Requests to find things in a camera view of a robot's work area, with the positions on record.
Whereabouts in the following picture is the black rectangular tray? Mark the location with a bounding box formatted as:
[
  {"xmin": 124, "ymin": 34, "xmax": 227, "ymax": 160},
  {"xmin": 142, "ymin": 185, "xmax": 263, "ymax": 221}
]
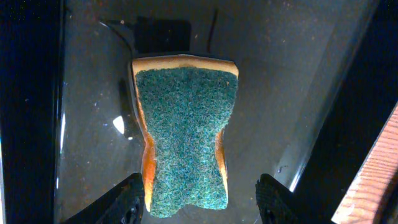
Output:
[{"xmin": 1, "ymin": 1, "xmax": 397, "ymax": 223}]

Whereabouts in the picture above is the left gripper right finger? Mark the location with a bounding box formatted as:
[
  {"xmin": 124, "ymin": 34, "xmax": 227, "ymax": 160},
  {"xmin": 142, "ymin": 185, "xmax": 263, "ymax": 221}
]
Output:
[{"xmin": 256, "ymin": 174, "xmax": 333, "ymax": 224}]

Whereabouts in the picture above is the green and yellow sponge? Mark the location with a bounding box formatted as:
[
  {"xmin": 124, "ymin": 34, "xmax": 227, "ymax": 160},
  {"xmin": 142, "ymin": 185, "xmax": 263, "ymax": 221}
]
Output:
[{"xmin": 131, "ymin": 55, "xmax": 239, "ymax": 218}]

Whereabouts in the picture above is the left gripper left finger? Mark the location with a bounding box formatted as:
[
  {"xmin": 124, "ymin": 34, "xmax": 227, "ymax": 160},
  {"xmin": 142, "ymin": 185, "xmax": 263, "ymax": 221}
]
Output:
[{"xmin": 63, "ymin": 173, "xmax": 145, "ymax": 224}]

